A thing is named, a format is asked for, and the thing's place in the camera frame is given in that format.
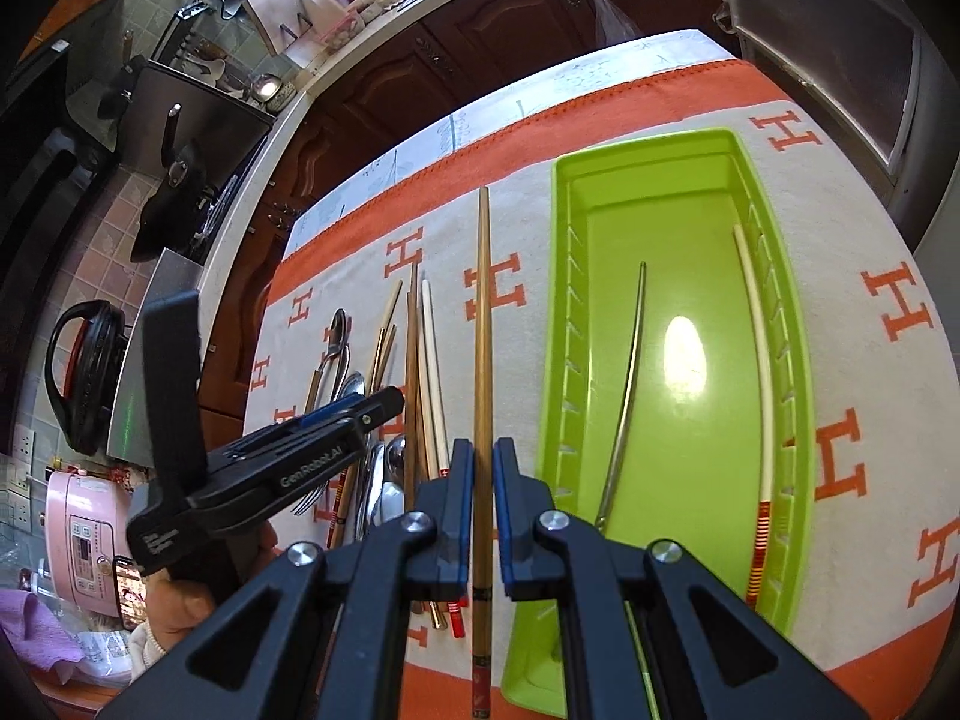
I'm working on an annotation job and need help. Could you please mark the green plastic utensil tray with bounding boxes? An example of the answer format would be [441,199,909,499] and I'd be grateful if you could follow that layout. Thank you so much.
[501,127,815,698]

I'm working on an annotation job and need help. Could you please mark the large metal spoon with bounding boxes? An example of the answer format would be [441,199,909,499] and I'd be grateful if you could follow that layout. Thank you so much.
[381,431,410,485]

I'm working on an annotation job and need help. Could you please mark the stainless steel sheet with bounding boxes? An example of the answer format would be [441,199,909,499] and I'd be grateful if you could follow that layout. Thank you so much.
[105,247,207,462]

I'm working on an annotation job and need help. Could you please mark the white patterned tablecloth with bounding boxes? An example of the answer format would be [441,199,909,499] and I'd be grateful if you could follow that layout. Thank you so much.
[289,28,740,256]

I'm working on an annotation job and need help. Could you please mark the metal fork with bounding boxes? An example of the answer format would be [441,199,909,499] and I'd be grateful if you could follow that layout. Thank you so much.
[289,476,338,518]

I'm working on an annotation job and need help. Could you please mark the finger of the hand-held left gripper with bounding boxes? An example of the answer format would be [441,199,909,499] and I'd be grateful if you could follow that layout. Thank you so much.
[296,386,407,458]
[279,399,366,439]

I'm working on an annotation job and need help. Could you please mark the purple cloth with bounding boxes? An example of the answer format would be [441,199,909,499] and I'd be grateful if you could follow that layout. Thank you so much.
[0,589,83,672]

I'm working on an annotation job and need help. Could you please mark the small patterned pot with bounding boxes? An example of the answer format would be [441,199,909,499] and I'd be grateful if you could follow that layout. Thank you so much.
[250,73,297,112]

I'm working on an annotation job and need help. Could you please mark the shiny metal spoon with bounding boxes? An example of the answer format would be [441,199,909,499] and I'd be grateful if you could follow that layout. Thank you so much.
[356,441,391,541]

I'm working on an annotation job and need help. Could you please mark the short brown wooden chopstick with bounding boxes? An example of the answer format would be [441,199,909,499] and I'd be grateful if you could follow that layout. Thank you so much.
[370,324,397,395]

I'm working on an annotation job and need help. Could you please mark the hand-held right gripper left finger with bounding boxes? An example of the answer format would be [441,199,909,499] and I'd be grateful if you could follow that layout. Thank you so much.
[97,439,477,720]

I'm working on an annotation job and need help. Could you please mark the small metal spoon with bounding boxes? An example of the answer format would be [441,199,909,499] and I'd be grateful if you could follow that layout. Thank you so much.
[304,307,352,413]

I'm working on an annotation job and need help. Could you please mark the stainless steel gas stove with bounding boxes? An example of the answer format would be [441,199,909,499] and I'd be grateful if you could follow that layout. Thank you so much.
[124,60,275,241]

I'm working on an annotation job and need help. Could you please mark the dark wooden kitchen cabinets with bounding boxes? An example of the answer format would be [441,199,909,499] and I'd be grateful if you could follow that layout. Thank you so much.
[199,0,743,428]

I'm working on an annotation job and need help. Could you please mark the black electric pot red handle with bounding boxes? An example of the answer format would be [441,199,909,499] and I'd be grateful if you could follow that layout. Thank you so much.
[43,298,128,458]

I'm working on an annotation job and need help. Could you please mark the long brown wooden chopstick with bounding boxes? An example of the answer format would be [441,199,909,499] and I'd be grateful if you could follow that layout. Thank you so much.
[470,186,496,719]

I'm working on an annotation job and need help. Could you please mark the grey metal framed door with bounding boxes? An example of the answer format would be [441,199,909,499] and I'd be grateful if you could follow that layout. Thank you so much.
[697,0,960,256]

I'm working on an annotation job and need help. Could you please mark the smartphone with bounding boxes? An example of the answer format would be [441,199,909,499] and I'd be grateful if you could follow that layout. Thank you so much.
[111,555,151,631]

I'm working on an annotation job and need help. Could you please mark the light wooden cutting board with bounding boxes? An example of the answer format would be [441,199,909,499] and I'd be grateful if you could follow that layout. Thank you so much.
[244,0,361,68]

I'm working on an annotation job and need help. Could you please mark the black wok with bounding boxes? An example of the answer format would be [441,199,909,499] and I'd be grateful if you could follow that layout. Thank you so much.
[131,101,215,263]

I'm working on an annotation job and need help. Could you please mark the orange white printed blanket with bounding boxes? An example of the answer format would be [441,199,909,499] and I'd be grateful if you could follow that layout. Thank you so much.
[244,56,960,720]

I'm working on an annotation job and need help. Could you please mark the pale bamboo chopstick patterned end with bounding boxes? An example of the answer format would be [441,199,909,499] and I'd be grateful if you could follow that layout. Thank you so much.
[420,279,470,638]

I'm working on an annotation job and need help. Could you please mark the dark brown wooden chopstick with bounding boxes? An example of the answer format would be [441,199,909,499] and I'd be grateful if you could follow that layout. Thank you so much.
[403,261,421,515]

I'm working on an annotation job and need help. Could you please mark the pink rice cooker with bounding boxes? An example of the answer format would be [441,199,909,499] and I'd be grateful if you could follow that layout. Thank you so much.
[41,465,140,627]

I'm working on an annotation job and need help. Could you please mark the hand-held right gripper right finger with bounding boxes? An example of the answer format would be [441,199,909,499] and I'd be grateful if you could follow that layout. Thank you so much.
[491,437,863,720]

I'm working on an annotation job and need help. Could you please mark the person's left hand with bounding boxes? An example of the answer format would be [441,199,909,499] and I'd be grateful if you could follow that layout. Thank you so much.
[144,574,222,665]

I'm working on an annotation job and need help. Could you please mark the metal chopstick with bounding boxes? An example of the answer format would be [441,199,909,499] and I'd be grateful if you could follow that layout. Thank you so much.
[595,261,650,533]

